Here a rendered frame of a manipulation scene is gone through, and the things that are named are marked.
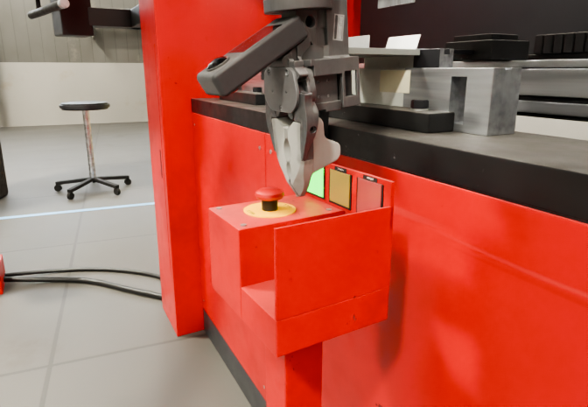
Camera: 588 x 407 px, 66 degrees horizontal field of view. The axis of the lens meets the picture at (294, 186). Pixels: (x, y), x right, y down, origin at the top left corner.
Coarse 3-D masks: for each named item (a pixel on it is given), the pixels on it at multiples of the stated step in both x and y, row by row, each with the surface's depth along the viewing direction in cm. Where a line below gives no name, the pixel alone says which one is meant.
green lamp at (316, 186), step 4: (316, 172) 67; (320, 172) 66; (312, 176) 68; (316, 176) 67; (320, 176) 66; (312, 180) 68; (316, 180) 67; (320, 180) 66; (312, 184) 68; (316, 184) 67; (320, 184) 66; (308, 188) 69; (312, 188) 68; (316, 188) 67; (320, 188) 66; (312, 192) 68; (316, 192) 67; (320, 192) 66
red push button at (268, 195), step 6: (258, 192) 61; (264, 192) 61; (270, 192) 61; (276, 192) 61; (282, 192) 62; (258, 198) 61; (264, 198) 60; (270, 198) 60; (276, 198) 61; (282, 198) 62; (264, 204) 62; (270, 204) 62; (276, 204) 62; (264, 210) 62; (270, 210) 62
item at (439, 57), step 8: (440, 48) 73; (416, 56) 77; (424, 56) 76; (432, 56) 74; (440, 56) 73; (448, 56) 74; (416, 64) 78; (424, 64) 76; (432, 64) 74; (440, 64) 73; (448, 64) 74
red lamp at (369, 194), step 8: (360, 184) 58; (368, 184) 57; (376, 184) 55; (360, 192) 58; (368, 192) 57; (376, 192) 55; (360, 200) 58; (368, 200) 57; (376, 200) 56; (360, 208) 59; (368, 208) 57
